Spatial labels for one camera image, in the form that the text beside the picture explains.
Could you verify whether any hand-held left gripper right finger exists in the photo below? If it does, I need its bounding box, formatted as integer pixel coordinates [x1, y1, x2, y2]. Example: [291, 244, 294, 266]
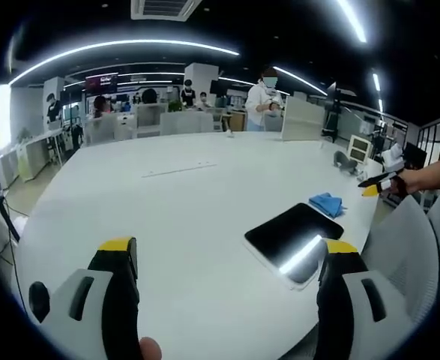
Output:
[316, 239, 412, 360]

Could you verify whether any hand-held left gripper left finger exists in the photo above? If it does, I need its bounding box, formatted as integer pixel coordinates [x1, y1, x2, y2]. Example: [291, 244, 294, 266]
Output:
[41, 236, 144, 360]

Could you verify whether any blue cleaning cloth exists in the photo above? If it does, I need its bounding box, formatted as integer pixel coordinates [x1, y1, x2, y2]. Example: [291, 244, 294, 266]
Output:
[308, 192, 348, 218]

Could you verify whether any black tablet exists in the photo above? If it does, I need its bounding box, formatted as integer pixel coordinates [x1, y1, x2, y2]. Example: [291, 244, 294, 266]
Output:
[244, 202, 345, 292]

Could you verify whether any person's right hand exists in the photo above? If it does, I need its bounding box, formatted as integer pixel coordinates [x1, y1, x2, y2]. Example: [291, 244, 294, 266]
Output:
[388, 169, 424, 197]

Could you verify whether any person's left hand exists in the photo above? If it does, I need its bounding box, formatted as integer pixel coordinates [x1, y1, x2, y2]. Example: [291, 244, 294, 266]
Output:
[139, 336, 163, 360]

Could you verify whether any dark monitor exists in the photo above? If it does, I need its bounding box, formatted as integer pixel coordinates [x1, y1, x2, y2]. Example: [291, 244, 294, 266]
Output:
[403, 142, 429, 170]

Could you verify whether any white framed box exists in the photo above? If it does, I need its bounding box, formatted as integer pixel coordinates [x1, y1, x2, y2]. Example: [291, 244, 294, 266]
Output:
[348, 133, 373, 164]

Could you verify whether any grey curved object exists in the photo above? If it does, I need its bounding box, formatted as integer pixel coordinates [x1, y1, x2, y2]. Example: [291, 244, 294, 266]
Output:
[333, 150, 360, 175]

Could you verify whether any white mesh office chair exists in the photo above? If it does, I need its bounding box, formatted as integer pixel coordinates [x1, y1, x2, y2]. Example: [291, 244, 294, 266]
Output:
[361, 194, 440, 327]

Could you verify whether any black floor stand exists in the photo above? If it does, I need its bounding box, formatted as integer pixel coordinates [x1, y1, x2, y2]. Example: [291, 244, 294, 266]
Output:
[321, 82, 346, 144]

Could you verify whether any white desk partition panel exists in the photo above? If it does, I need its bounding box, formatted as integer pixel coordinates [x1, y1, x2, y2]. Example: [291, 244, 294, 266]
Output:
[280, 94, 328, 142]

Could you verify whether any black tripod stand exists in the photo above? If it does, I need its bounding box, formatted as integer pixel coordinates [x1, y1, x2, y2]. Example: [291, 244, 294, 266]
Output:
[0, 194, 22, 247]

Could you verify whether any ceiling air vent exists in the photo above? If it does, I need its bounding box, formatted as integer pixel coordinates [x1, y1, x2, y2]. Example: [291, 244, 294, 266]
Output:
[130, 0, 202, 21]

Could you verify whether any red wall screen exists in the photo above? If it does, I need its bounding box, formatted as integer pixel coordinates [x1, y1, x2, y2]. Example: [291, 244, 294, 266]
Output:
[85, 73, 118, 93]

